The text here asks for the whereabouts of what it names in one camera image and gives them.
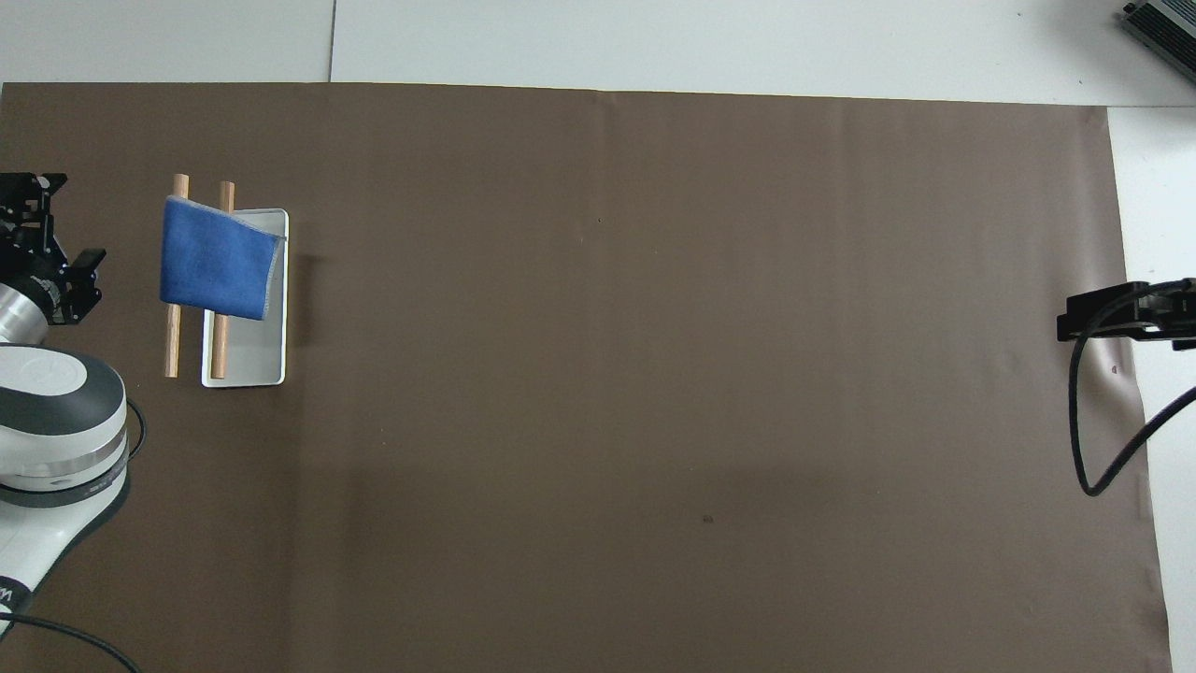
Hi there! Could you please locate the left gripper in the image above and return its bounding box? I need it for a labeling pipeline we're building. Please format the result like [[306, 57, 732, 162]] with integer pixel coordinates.
[[0, 172, 107, 327]]

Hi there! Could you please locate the blue towel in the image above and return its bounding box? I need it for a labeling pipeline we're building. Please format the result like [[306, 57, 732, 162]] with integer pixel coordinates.
[[160, 194, 286, 322]]

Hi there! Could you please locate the wooden rod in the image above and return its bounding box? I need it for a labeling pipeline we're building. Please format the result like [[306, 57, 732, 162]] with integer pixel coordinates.
[[209, 181, 236, 380], [164, 174, 192, 379]]

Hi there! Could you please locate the white rack base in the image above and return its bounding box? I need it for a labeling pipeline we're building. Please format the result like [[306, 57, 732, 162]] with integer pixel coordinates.
[[201, 208, 291, 389]]

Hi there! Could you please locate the grey metal box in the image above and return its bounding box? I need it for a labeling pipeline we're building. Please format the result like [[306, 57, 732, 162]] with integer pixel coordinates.
[[1121, 0, 1196, 60]]

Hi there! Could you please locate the black cable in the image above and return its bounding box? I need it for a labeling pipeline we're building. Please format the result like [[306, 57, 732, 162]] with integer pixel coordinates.
[[1068, 283, 1196, 497], [0, 612, 142, 673], [124, 398, 149, 465]]

